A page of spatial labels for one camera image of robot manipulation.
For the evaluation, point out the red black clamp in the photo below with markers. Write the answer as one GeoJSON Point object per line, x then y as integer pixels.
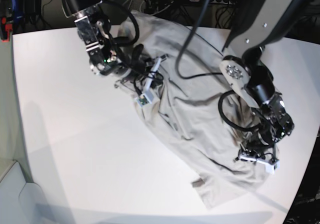
{"type": "Point", "coordinates": [6, 25]}

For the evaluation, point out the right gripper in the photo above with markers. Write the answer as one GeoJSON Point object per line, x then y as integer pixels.
{"type": "Point", "coordinates": [136, 73]}

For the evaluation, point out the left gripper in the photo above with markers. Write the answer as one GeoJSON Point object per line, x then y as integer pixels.
{"type": "Point", "coordinates": [258, 144]}

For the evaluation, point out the beige t-shirt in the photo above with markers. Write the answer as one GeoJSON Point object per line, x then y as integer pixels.
{"type": "Point", "coordinates": [184, 115]}

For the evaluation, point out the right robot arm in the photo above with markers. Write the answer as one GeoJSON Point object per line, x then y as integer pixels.
{"type": "Point", "coordinates": [108, 55]}

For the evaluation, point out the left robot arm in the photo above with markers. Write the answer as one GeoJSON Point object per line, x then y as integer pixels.
{"type": "Point", "coordinates": [257, 24]}

